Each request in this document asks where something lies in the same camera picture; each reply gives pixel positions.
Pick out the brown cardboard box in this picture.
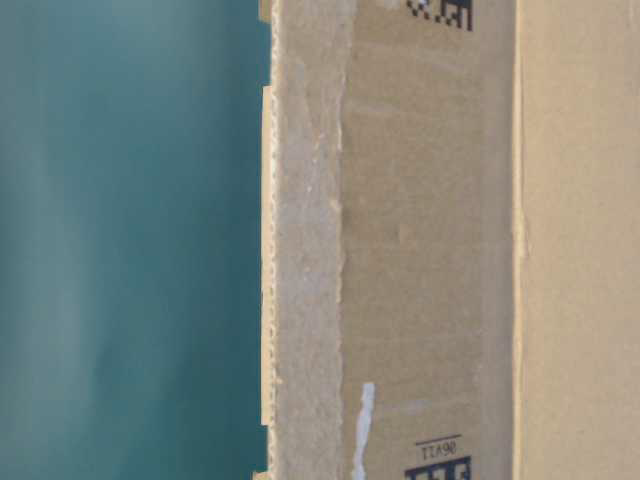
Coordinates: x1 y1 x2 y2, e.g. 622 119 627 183
259 1 639 479

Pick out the blue table cloth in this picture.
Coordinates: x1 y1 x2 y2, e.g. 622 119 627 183
1 1 270 479

